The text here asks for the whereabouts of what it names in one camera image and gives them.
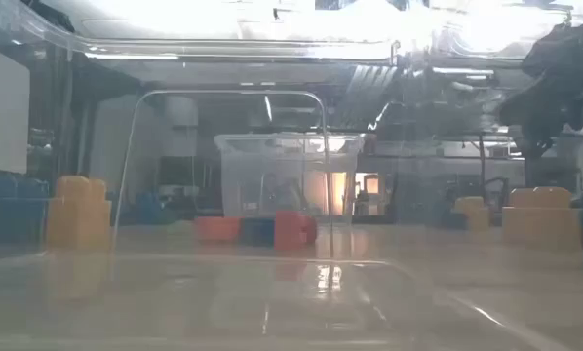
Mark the small orange toy block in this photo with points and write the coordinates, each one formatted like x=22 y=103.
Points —
x=289 y=231
x=218 y=229

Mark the small blue toy block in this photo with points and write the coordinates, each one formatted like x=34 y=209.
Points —
x=258 y=233

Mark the large blue toy block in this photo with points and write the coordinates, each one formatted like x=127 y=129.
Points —
x=9 y=209

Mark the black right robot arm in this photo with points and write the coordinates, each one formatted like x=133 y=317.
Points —
x=559 y=63

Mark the tall clear plastic container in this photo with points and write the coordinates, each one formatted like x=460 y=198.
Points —
x=252 y=161

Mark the wide clear plastic container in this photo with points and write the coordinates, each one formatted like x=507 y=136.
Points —
x=291 y=302

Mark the background workbench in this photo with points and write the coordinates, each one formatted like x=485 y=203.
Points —
x=442 y=148

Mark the white background panel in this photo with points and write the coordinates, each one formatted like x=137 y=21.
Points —
x=4 y=107

